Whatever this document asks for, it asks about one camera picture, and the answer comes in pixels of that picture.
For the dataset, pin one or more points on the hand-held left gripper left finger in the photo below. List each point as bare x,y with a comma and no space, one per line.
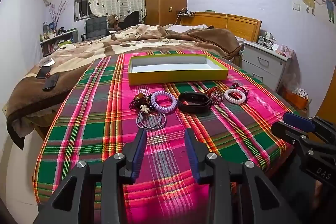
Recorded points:
138,153

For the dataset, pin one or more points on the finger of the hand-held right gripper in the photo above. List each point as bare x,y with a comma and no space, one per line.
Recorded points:
284,130
299,121

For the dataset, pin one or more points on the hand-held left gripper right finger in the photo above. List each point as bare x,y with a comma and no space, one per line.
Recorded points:
193,153

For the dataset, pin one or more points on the black wristband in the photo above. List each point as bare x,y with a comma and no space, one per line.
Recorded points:
193,107

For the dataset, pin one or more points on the brown beaded hair clip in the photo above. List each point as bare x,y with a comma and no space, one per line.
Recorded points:
139,100

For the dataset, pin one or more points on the rhinestone hair clip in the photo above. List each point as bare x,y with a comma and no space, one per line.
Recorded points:
217,96

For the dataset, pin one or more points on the red hair clip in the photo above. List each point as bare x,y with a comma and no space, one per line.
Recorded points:
237,85

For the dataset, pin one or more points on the yellow cardboard box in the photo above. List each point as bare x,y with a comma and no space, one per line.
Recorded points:
177,67

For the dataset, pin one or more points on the orange box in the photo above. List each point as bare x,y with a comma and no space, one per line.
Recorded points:
296,100

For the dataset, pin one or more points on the plaid cloth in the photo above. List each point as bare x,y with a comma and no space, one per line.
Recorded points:
110,134

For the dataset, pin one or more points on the grey nightstand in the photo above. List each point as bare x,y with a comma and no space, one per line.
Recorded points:
262,64

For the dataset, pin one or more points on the clutter on nightstand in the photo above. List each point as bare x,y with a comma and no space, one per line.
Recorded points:
273,43

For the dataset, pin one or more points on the black smartphone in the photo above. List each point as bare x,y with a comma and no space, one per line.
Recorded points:
42,72
51,82

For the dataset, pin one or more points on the brown patterned blanket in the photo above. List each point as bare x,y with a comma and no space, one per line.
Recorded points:
86,53

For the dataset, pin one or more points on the wooden bed headboard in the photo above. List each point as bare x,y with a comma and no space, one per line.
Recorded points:
233,24

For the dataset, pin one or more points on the white pillow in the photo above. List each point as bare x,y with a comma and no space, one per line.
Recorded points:
183,27

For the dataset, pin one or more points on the white card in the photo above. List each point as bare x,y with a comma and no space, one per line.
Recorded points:
47,62

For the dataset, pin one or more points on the black office chair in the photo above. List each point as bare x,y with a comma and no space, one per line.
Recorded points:
95,27

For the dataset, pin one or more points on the dark cloth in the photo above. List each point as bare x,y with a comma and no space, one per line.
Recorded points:
131,19

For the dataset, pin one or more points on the brown teddy bear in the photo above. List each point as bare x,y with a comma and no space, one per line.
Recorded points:
113,22

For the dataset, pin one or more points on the white desk shelf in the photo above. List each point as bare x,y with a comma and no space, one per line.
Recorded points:
56,41

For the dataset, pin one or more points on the power strip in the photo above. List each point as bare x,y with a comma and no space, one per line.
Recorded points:
185,13

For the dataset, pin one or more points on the window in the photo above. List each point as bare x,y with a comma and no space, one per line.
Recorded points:
80,7

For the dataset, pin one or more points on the decorative flower branches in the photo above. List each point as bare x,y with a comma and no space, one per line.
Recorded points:
57,11

